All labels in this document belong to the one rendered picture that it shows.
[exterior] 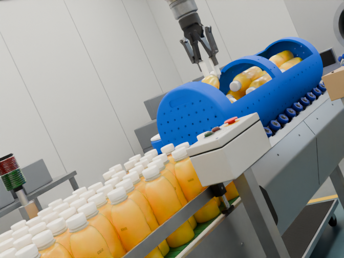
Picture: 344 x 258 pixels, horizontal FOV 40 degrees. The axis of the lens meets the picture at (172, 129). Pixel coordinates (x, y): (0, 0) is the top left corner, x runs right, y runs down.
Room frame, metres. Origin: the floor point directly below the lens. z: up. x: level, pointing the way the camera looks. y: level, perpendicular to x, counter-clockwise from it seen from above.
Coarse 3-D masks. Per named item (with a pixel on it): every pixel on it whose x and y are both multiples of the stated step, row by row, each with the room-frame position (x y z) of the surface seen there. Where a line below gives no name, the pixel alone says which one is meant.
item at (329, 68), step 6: (330, 48) 2.48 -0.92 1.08; (324, 54) 2.49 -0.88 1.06; (330, 54) 2.47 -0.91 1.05; (324, 60) 2.49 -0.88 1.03; (330, 60) 2.47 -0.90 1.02; (336, 60) 2.47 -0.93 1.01; (324, 66) 2.50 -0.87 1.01; (330, 66) 2.50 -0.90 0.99; (336, 66) 2.48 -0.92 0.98; (324, 72) 2.53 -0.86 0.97
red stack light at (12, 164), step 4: (12, 156) 1.43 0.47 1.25; (4, 160) 1.41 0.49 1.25; (8, 160) 1.41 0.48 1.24; (12, 160) 1.42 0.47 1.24; (16, 160) 1.44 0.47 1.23; (0, 164) 1.41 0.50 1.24; (4, 164) 1.41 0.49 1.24; (8, 164) 1.41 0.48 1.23; (12, 164) 1.42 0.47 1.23; (16, 164) 1.43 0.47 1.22; (0, 168) 1.41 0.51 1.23; (4, 168) 1.41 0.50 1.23; (8, 168) 1.41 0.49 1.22; (12, 168) 1.41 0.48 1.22; (16, 168) 1.42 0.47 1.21; (0, 172) 1.41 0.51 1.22; (4, 172) 1.41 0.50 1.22; (8, 172) 1.41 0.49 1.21
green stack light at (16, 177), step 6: (18, 168) 1.43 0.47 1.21; (6, 174) 1.41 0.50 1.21; (12, 174) 1.41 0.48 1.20; (18, 174) 1.42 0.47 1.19; (6, 180) 1.41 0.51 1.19; (12, 180) 1.41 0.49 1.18; (18, 180) 1.41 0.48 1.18; (24, 180) 1.43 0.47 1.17; (6, 186) 1.41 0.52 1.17; (12, 186) 1.41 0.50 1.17; (18, 186) 1.41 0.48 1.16
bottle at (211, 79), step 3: (210, 75) 1.68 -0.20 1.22; (213, 75) 1.69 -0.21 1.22; (204, 78) 1.67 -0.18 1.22; (207, 78) 1.66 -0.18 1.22; (210, 78) 1.65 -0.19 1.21; (213, 78) 1.66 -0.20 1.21; (216, 78) 1.67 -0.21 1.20; (201, 81) 1.67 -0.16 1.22; (204, 81) 1.65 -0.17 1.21; (207, 81) 1.64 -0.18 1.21; (210, 81) 1.64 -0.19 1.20; (213, 81) 1.65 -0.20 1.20; (216, 81) 1.65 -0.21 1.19; (210, 84) 1.63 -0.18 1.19; (213, 84) 1.64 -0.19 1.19; (216, 84) 1.65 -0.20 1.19; (219, 84) 1.67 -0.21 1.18; (216, 87) 1.64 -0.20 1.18; (219, 87) 1.67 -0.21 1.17
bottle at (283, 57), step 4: (280, 52) 2.14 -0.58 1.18; (284, 52) 2.13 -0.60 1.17; (288, 52) 2.14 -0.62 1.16; (272, 56) 2.08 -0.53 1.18; (276, 56) 2.06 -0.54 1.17; (280, 56) 2.07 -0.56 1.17; (284, 56) 2.09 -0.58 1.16; (288, 56) 2.11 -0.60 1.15; (292, 56) 2.14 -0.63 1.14; (272, 60) 2.05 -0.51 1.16; (276, 60) 2.05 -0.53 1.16; (280, 60) 2.05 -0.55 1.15; (284, 60) 2.07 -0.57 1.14; (288, 60) 2.11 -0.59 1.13; (276, 64) 2.04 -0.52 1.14; (280, 64) 2.05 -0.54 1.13
